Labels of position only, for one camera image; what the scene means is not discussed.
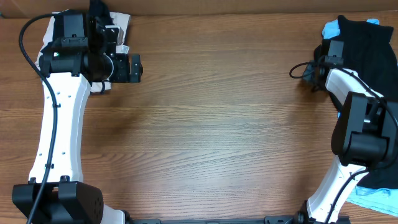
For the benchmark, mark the light blue t-shirt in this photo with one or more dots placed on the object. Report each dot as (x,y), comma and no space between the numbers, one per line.
(382,200)

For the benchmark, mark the folded beige garment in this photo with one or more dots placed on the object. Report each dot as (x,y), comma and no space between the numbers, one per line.
(118,19)

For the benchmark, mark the black polo shirt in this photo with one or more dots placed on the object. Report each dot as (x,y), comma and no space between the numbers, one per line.
(368,52)

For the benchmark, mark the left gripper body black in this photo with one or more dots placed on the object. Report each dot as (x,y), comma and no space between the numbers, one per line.
(116,70)

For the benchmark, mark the folded black garment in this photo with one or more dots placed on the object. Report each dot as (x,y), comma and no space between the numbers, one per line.
(99,9)

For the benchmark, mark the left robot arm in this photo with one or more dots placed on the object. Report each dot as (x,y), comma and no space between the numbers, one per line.
(82,53)

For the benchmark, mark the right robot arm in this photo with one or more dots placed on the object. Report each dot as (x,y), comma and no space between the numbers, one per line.
(364,138)

